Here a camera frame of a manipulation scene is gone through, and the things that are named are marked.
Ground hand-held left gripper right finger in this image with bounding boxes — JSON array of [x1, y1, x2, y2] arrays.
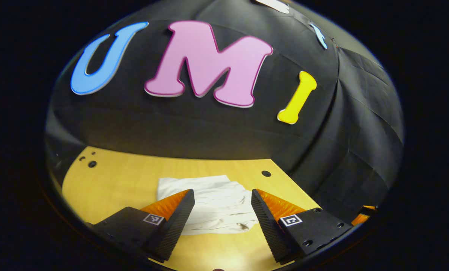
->
[[251, 189, 353, 265]]

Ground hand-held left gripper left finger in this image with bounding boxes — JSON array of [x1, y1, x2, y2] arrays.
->
[[85, 189, 196, 263]]

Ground black backdrop cloth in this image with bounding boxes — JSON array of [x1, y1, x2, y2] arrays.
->
[[44, 0, 405, 222]]

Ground white jeans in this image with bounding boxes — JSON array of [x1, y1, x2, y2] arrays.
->
[[156, 175, 261, 236]]

